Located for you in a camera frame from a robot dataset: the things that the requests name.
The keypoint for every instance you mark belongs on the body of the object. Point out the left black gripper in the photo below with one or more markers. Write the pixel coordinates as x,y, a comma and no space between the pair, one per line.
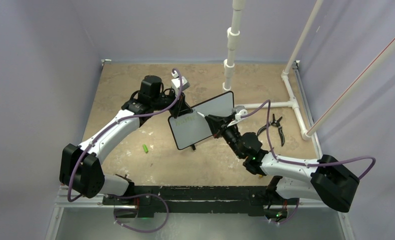
181,107

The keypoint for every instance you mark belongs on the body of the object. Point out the white PVC pipe frame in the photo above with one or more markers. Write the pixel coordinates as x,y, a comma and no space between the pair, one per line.
233,33

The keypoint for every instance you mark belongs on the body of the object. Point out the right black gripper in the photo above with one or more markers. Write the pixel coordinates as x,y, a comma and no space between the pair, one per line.
218,123

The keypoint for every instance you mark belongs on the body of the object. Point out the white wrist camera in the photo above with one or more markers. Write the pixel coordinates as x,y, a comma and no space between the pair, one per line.
238,112
178,84

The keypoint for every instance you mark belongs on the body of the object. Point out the small black-framed whiteboard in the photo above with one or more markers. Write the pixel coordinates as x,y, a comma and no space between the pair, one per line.
192,128

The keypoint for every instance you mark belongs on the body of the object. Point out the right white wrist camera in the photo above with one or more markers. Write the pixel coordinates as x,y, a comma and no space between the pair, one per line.
238,112

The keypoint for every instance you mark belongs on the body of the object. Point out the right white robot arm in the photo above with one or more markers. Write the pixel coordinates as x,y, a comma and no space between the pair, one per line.
325,179

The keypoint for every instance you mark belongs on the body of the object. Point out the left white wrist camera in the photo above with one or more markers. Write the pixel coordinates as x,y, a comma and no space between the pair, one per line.
178,84

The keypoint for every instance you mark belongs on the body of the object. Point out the green marker cap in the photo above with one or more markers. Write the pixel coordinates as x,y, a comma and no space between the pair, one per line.
145,148

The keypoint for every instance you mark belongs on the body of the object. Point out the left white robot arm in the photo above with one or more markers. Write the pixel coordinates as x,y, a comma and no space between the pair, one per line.
81,165

